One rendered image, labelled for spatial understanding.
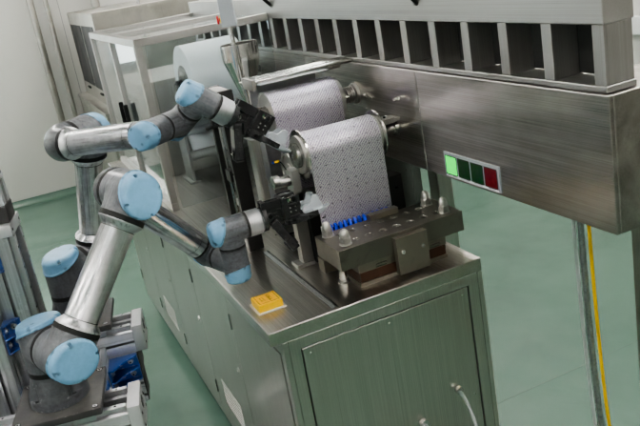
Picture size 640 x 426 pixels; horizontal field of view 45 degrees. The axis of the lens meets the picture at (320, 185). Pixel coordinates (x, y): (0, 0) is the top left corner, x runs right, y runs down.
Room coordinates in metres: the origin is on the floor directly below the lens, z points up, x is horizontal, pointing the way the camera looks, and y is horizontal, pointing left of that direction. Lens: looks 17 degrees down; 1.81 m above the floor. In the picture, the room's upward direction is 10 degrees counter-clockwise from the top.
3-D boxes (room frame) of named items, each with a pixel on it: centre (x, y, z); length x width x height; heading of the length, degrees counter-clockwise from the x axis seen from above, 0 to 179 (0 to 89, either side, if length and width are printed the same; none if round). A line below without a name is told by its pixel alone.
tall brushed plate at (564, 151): (2.96, -0.13, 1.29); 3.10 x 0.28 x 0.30; 21
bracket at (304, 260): (2.21, 0.09, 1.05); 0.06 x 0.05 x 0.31; 111
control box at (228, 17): (2.72, 0.22, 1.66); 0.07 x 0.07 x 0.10; 0
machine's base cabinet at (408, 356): (3.09, 0.34, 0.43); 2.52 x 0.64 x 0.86; 21
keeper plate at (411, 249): (2.01, -0.22, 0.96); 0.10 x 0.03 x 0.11; 111
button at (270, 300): (1.96, 0.20, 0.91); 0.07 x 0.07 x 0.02; 21
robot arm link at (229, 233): (2.04, 0.27, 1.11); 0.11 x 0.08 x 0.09; 111
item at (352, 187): (2.18, -0.10, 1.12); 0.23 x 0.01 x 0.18; 111
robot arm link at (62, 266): (2.31, 0.84, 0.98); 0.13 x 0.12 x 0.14; 148
